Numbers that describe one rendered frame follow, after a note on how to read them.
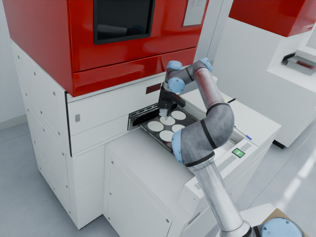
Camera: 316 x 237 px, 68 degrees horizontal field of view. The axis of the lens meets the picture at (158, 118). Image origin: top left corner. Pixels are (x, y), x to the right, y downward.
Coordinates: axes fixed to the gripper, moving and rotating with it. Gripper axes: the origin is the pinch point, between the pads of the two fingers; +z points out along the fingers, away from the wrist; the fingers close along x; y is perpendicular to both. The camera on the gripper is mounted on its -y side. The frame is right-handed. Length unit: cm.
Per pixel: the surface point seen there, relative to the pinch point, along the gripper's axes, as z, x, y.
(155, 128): 7.3, 2.4, 5.5
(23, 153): 97, -36, 125
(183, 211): 15, 50, -14
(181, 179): 15.2, 31.0, -12.6
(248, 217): 15, 47, -46
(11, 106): 73, -73, 153
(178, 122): 7.3, -8.4, -8.1
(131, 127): 10.1, 1.9, 20.2
